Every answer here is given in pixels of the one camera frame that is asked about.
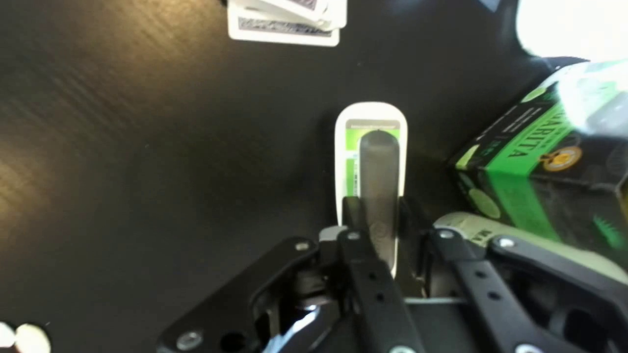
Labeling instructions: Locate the green black bottle carton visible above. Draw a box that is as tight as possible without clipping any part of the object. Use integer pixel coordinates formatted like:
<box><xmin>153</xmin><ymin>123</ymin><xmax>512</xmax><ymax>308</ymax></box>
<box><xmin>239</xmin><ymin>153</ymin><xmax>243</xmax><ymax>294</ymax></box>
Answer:
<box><xmin>451</xmin><ymin>61</ymin><xmax>628</xmax><ymax>263</ymax></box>

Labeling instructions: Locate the small white pellet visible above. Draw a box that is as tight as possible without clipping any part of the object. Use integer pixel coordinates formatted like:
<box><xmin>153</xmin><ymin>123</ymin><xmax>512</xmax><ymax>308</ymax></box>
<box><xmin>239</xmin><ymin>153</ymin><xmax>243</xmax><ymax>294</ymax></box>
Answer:
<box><xmin>15</xmin><ymin>323</ymin><xmax>53</xmax><ymax>353</ymax></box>

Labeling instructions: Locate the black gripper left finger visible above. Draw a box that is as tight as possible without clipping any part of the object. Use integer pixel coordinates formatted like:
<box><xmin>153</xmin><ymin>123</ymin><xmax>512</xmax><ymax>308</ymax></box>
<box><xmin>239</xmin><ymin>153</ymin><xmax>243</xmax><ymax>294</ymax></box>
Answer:
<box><xmin>155</xmin><ymin>196</ymin><xmax>420</xmax><ymax>353</ymax></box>

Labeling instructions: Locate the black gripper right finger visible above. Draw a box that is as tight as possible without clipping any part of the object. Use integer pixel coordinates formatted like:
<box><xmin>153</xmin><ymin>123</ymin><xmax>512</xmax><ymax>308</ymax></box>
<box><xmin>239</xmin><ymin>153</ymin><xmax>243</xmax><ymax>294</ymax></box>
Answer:
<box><xmin>400</xmin><ymin>200</ymin><xmax>628</xmax><ymax>353</ymax></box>

